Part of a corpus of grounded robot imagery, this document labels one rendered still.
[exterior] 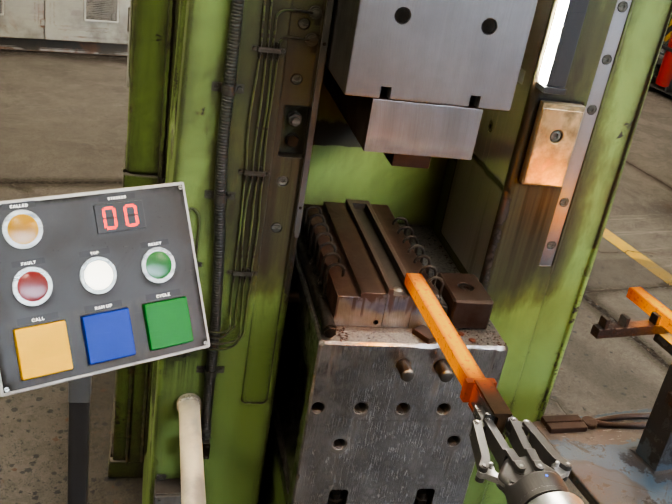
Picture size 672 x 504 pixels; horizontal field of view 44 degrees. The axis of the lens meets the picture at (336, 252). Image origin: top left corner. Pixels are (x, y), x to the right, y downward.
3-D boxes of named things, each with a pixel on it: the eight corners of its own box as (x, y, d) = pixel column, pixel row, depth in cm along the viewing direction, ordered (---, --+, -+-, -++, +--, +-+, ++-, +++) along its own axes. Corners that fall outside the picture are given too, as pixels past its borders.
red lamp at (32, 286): (48, 305, 123) (48, 279, 121) (14, 303, 122) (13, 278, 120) (50, 294, 125) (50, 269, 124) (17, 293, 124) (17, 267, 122)
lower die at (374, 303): (431, 328, 164) (440, 291, 160) (332, 325, 160) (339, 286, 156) (381, 234, 201) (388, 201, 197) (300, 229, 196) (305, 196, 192)
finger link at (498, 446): (521, 492, 106) (511, 493, 106) (484, 434, 115) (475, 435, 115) (529, 468, 104) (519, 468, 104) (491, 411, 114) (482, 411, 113)
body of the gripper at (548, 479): (507, 538, 101) (481, 484, 109) (570, 536, 103) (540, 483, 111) (522, 492, 97) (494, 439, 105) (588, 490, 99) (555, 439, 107)
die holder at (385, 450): (459, 518, 182) (510, 347, 162) (288, 522, 173) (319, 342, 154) (396, 368, 231) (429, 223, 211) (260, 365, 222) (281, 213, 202)
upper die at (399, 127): (471, 160, 149) (483, 109, 144) (363, 151, 144) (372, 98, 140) (410, 91, 185) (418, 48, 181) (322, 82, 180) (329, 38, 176)
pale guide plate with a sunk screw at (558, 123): (562, 187, 169) (586, 107, 161) (521, 184, 167) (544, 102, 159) (558, 183, 171) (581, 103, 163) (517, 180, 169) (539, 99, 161)
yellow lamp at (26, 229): (38, 248, 122) (38, 221, 121) (4, 246, 121) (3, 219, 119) (40, 238, 125) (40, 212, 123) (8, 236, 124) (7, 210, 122)
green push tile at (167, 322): (194, 341, 136) (187, 296, 136) (151, 351, 132) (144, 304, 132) (189, 341, 138) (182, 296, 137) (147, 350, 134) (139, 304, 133)
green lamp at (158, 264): (172, 282, 134) (174, 258, 132) (142, 280, 133) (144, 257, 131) (172, 272, 137) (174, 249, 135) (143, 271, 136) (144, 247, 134)
